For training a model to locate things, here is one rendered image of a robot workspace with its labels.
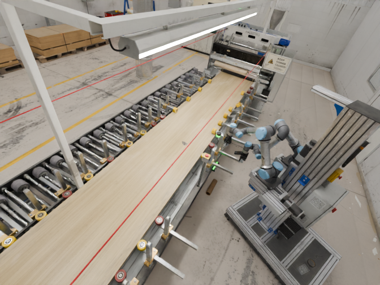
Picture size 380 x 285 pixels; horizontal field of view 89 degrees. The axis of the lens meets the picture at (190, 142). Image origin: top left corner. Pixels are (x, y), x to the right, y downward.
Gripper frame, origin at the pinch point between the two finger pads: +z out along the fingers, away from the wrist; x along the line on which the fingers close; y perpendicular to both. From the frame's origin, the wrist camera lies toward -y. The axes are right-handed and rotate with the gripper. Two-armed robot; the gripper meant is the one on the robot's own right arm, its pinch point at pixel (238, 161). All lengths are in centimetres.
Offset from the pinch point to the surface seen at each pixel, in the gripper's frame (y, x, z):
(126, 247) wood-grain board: -52, -158, -8
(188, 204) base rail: -30, -85, 12
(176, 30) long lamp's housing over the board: -58, -89, -156
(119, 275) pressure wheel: -43, -175, -9
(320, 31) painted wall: 79, 885, -55
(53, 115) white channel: -125, -136, -95
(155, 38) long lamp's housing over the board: -58, -110, -155
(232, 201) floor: 15, -2, 83
